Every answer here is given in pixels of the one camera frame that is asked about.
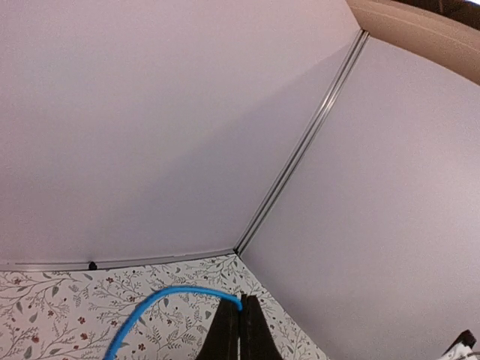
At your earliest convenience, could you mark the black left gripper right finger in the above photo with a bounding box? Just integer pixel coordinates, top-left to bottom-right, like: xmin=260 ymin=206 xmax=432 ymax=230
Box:
xmin=239 ymin=295 xmax=282 ymax=360

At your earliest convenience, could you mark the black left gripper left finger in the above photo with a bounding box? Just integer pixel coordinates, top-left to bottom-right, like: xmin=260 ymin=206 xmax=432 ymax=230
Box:
xmin=196 ymin=299 xmax=239 ymax=360

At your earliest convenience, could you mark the light blue cable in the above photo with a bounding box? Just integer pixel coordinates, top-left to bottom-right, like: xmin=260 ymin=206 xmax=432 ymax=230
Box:
xmin=103 ymin=285 xmax=244 ymax=360

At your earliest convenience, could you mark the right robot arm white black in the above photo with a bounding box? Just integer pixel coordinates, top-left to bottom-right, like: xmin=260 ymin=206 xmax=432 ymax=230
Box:
xmin=440 ymin=329 xmax=479 ymax=360

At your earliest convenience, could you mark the floral table mat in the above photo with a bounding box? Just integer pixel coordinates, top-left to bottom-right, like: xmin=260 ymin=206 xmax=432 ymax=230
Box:
xmin=0 ymin=253 xmax=331 ymax=360

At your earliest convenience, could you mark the small black wall clip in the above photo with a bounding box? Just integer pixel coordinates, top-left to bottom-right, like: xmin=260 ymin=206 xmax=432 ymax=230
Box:
xmin=88 ymin=262 xmax=98 ymax=271

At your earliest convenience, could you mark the right aluminium corner post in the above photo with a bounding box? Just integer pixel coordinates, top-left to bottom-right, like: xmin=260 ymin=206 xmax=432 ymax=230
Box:
xmin=233 ymin=29 xmax=370 ymax=257

